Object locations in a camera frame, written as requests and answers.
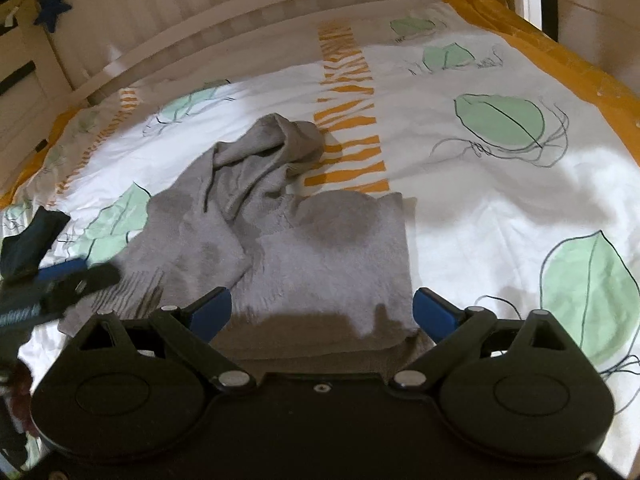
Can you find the white drawer cabinet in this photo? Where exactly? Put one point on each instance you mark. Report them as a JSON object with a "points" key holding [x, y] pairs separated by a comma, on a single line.
{"points": [[20, 105]]}

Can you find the yellow bed sheet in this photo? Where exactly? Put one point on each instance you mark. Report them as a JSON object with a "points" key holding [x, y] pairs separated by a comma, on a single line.
{"points": [[550, 45]]}

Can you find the grey knit sweater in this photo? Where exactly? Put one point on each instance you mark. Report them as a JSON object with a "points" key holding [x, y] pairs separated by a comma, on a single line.
{"points": [[325, 250]]}

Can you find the dark cloth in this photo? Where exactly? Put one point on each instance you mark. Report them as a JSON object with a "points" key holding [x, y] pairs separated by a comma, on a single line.
{"points": [[32, 242]]}

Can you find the wooden bed frame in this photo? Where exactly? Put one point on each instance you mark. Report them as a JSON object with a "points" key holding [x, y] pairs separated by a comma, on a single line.
{"points": [[200, 15]]}

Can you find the blue star decoration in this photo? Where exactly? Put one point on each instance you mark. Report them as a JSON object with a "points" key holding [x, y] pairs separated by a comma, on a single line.
{"points": [[51, 6]]}

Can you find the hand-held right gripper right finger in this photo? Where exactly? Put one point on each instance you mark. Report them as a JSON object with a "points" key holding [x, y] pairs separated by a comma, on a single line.
{"points": [[431, 312]]}

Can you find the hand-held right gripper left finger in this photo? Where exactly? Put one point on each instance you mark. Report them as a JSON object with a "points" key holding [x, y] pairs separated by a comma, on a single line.
{"points": [[212, 312]]}

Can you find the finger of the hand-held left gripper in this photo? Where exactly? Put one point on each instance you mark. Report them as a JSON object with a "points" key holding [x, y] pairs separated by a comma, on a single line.
{"points": [[97, 280], [62, 270]]}

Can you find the white leaf-print duvet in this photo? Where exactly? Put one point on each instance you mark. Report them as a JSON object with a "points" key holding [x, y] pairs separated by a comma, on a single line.
{"points": [[475, 210]]}

